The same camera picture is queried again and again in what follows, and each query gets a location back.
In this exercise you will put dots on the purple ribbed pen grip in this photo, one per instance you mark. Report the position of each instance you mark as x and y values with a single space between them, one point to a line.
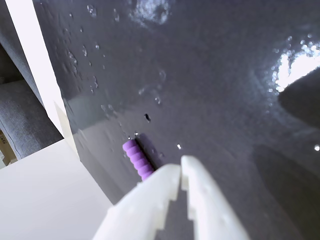
138 160

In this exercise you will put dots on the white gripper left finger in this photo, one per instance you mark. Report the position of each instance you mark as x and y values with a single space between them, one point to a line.
140 210

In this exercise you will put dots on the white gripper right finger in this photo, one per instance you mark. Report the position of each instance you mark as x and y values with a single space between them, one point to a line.
210 205

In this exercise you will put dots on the grey fabric sofa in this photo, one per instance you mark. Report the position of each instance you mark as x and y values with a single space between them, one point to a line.
17 110

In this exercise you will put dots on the cardboard box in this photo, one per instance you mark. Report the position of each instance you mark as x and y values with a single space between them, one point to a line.
6 147

